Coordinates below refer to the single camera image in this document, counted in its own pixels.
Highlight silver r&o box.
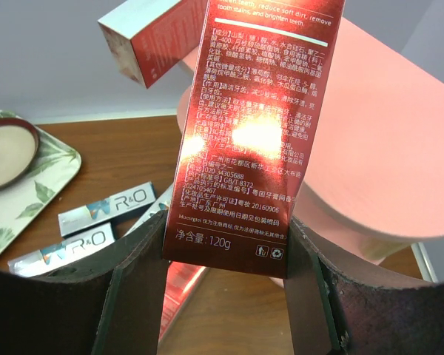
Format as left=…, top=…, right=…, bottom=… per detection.
left=58, top=181, right=156, bottom=238
left=8, top=223, right=115, bottom=277

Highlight pink three-tier shelf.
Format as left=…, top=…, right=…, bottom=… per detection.
left=175, top=16, right=444, bottom=267

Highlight silver R&O box left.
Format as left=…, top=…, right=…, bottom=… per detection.
left=8, top=223, right=115, bottom=277

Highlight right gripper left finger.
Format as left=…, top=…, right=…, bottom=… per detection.
left=0, top=212, right=169, bottom=354

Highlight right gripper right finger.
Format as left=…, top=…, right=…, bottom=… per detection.
left=284, top=218, right=444, bottom=354

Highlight silver R&O box diagonal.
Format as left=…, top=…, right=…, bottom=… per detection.
left=124, top=183, right=174, bottom=237

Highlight red 3D toothpaste box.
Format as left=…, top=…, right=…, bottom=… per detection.
left=98, top=0, right=207, bottom=88

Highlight floral leaf pattern tray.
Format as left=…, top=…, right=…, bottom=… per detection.
left=0, top=110, right=81, bottom=254

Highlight red rimmed beige plate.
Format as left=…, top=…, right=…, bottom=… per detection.
left=0, top=118, right=40, bottom=189

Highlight silver R&O box top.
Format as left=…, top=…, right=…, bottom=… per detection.
left=58, top=181, right=156, bottom=238

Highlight dark red toothpaste box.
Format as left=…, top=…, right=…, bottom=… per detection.
left=162, top=1, right=345, bottom=278

